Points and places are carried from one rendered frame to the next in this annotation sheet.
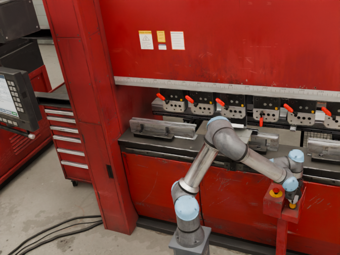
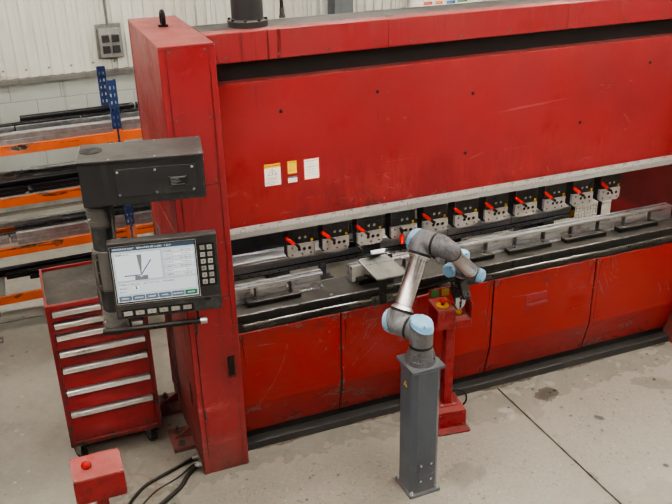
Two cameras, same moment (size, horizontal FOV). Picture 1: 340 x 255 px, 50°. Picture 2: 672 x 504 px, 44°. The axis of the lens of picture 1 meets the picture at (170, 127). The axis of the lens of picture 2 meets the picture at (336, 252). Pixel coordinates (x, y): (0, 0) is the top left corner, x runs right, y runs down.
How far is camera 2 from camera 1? 2.95 m
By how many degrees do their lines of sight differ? 42
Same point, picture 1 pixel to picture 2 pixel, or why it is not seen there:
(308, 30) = (438, 137)
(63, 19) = not seen: hidden behind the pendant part
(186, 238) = (428, 356)
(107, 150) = (232, 333)
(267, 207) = (442, 321)
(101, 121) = (231, 290)
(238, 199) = (386, 339)
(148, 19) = (278, 149)
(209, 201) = (352, 358)
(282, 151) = not seen: hidden behind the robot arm
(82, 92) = not seen: hidden behind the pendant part
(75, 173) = (96, 426)
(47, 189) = (37, 483)
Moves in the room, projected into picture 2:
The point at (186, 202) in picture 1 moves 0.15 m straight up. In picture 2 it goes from (420, 318) to (420, 291)
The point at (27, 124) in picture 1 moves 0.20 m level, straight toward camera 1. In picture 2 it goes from (215, 299) to (257, 305)
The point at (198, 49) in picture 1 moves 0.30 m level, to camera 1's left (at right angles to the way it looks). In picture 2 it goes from (334, 174) to (294, 190)
